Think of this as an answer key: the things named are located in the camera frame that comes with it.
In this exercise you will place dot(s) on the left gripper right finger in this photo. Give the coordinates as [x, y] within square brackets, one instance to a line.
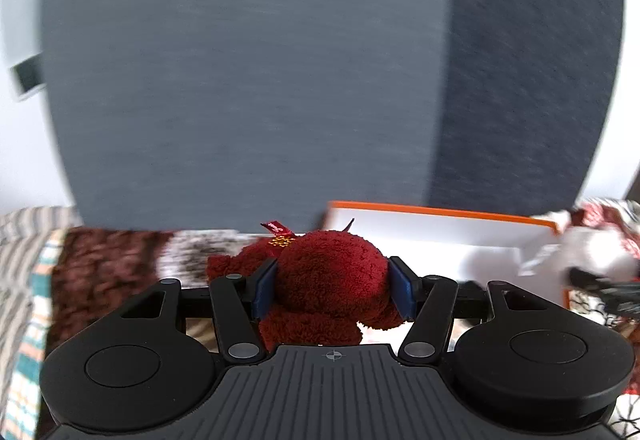
[428, 303]

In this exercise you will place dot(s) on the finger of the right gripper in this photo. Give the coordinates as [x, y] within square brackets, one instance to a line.
[617, 298]

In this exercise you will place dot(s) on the striped bedsheet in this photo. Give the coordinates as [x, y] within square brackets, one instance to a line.
[31, 242]

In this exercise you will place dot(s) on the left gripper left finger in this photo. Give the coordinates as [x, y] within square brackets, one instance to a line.
[239, 304]

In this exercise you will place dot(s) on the red floral fleece blanket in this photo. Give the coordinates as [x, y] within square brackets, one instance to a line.
[132, 354]

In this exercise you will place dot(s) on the grey headboard panel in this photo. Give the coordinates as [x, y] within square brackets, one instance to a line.
[205, 114]

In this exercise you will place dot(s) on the orange cardboard box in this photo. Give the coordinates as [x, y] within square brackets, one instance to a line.
[465, 246]

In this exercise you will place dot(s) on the dark red plush toy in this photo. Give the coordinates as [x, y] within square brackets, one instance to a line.
[326, 286]

